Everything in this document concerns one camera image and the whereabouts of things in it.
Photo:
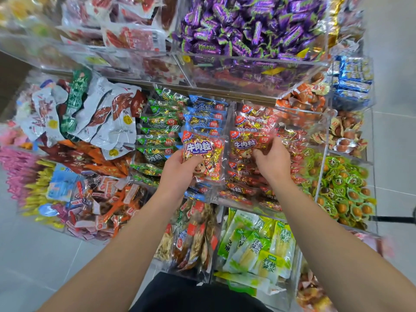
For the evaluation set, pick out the person's right hand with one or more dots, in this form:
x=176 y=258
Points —
x=274 y=162

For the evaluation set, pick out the person's left hand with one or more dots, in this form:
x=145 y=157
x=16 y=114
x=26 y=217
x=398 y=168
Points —
x=179 y=173

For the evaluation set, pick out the handful of red snack packets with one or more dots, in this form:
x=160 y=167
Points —
x=203 y=152

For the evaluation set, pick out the single red snack packet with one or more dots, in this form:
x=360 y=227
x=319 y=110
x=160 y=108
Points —
x=247 y=143

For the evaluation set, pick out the beef cube packets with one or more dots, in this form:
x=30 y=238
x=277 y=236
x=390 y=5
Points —
x=244 y=178

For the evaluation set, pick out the clear acrylic snack shelves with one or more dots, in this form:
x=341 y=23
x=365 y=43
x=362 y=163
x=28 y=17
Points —
x=221 y=204

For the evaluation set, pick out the row of green beef packets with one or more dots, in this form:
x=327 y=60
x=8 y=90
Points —
x=156 y=120

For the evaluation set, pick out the row of blue beef packets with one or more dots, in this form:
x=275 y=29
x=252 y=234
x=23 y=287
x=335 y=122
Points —
x=205 y=113

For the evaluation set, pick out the person's left forearm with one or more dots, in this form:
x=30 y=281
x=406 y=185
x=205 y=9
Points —
x=104 y=263

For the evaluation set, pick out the person's right forearm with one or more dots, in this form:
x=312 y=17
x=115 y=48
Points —
x=351 y=256

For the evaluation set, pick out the person's black clothing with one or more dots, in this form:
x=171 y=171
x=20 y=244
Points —
x=201 y=295

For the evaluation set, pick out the pile of beige packets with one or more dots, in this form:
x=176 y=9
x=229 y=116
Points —
x=188 y=237

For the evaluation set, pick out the pile of orange brown packets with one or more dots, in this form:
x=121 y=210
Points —
x=305 y=100

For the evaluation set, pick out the pile of green egg packets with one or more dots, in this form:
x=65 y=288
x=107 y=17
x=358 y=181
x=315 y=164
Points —
x=344 y=188

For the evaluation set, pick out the pile of lime green packets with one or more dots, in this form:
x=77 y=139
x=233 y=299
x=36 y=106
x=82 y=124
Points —
x=253 y=250

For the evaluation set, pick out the pile of white meat packets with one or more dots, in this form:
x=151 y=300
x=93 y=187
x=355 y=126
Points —
x=107 y=117

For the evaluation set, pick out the pile of dark orange packets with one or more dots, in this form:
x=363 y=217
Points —
x=81 y=159

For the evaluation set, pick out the pile of red brown packets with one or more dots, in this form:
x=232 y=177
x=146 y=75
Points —
x=81 y=208

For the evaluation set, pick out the pile of blue orange packets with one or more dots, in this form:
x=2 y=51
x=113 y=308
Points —
x=351 y=81

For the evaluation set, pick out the blue toy candy packet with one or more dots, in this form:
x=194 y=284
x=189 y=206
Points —
x=64 y=184

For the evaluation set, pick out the green vacuum packet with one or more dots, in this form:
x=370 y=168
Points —
x=77 y=97

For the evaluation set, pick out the black pole rod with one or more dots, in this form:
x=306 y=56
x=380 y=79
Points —
x=395 y=219

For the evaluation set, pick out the pile of purple candies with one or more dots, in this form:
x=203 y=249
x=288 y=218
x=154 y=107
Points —
x=253 y=22

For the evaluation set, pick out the pile of yellow candies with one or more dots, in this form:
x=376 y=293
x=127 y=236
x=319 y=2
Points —
x=39 y=195

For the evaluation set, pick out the pile of red sausage packets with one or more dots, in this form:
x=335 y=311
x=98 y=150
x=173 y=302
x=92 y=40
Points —
x=130 y=39

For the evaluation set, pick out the pile of gold candy packets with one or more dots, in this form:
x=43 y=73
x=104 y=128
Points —
x=336 y=19

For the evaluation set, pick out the pile of pink candy sticks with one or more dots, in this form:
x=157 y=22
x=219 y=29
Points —
x=16 y=172

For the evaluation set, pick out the pile of assorted small packets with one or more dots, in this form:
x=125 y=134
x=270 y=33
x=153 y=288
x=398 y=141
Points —
x=19 y=117

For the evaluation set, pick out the pile of yellow packets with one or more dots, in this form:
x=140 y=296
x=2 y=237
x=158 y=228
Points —
x=26 y=13

